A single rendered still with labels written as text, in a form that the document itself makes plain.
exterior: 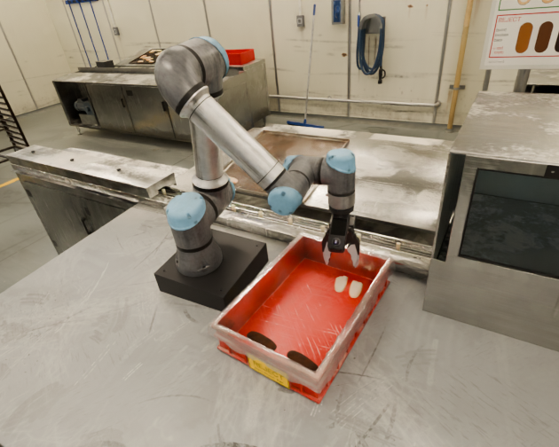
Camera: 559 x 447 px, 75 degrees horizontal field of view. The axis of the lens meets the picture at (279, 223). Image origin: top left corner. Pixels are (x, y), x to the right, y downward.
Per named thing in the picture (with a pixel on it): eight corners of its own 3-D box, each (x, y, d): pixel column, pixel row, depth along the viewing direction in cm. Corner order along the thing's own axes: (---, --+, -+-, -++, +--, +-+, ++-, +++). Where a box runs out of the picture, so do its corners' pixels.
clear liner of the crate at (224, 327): (211, 349, 100) (204, 325, 94) (303, 252, 132) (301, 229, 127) (320, 411, 83) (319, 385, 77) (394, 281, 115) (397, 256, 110)
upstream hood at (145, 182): (11, 166, 230) (4, 152, 225) (39, 155, 243) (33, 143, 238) (150, 201, 172) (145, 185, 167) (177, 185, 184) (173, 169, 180)
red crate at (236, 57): (208, 65, 474) (206, 54, 467) (224, 59, 501) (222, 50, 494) (241, 65, 453) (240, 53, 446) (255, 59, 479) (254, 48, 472)
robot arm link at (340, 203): (354, 198, 96) (323, 196, 99) (353, 212, 99) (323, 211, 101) (357, 184, 102) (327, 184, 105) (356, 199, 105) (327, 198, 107)
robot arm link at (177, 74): (142, 44, 77) (307, 204, 85) (172, 34, 85) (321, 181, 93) (125, 84, 85) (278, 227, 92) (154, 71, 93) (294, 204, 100)
